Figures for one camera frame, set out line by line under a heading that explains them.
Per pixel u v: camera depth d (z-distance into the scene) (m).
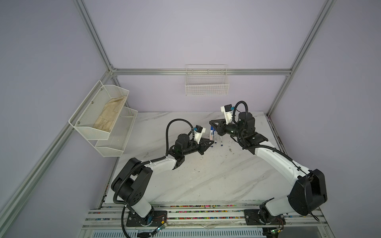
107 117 0.79
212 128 0.76
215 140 1.04
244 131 0.61
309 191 0.42
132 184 0.45
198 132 0.73
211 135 0.78
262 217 0.67
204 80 0.98
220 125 0.70
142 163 0.49
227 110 0.66
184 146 0.67
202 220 0.74
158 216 0.74
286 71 0.95
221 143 1.01
